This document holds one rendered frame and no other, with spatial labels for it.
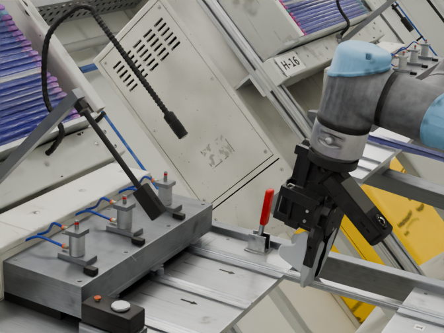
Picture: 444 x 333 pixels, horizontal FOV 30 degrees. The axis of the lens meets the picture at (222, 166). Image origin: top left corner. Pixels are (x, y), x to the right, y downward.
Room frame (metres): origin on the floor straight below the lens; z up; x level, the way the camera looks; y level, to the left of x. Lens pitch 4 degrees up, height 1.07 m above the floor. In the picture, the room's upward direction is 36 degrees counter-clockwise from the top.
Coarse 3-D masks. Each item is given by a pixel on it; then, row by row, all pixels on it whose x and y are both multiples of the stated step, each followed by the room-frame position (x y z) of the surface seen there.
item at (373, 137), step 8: (368, 136) 1.56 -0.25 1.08; (376, 136) 1.55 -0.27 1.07; (384, 136) 1.55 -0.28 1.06; (384, 144) 1.55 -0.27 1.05; (392, 144) 1.54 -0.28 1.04; (400, 144) 1.53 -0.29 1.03; (408, 144) 1.53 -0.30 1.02; (416, 152) 1.52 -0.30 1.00; (424, 152) 1.51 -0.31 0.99; (432, 152) 1.51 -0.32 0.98; (440, 160) 1.50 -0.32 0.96
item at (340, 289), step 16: (224, 256) 1.28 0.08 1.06; (240, 256) 1.28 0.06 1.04; (272, 272) 1.25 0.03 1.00; (288, 272) 1.24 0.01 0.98; (320, 288) 1.22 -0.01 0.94; (336, 288) 1.21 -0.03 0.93; (352, 288) 1.21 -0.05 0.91; (384, 304) 1.18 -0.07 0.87; (400, 304) 1.17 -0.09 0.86; (432, 320) 1.16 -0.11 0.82
